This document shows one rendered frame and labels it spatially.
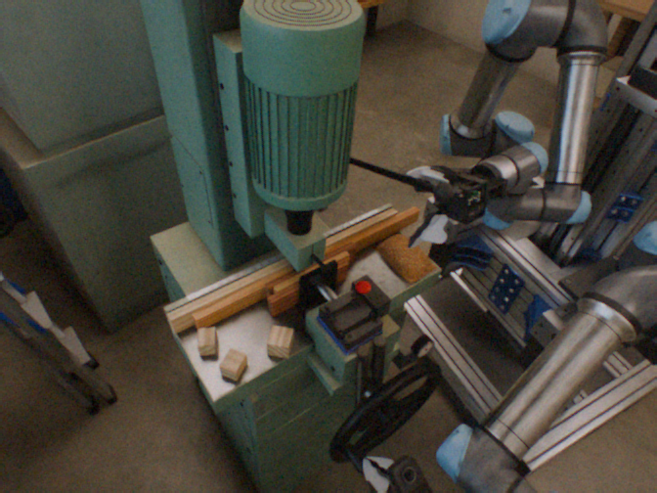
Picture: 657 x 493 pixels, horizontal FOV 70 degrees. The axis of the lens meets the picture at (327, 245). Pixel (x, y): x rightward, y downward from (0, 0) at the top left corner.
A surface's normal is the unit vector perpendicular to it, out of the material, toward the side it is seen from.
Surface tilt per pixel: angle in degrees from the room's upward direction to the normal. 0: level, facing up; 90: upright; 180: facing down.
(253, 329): 0
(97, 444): 0
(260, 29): 63
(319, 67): 90
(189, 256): 0
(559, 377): 26
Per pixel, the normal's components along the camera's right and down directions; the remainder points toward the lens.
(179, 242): 0.06, -0.68
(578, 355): -0.19, -0.35
